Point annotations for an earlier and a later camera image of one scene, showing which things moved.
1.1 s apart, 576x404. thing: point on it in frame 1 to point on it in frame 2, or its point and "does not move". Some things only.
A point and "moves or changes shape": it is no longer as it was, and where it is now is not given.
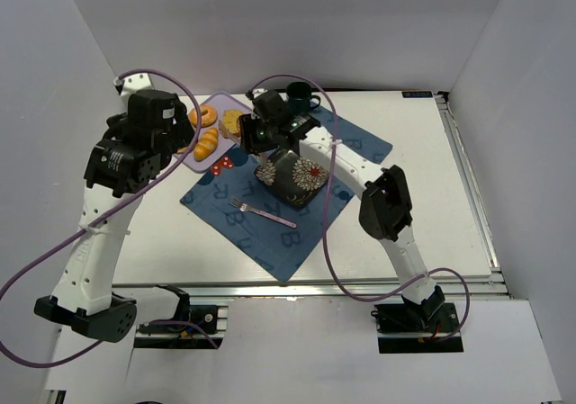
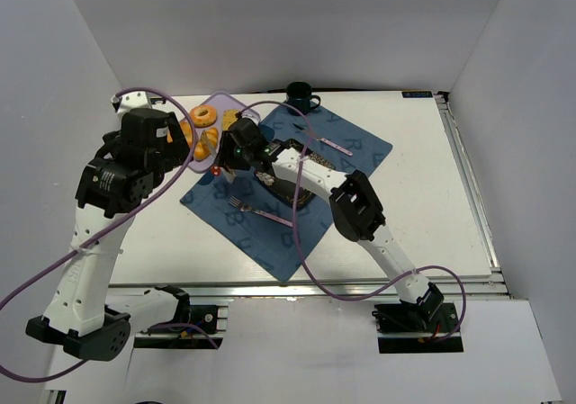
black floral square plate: x=295 y=177 does not move
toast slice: x=230 y=120 does not move
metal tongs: x=261 y=157 moves or changes shape
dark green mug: x=300 y=96 does not move
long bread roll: x=206 y=144 does not move
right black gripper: x=246 y=133 to x=226 y=153
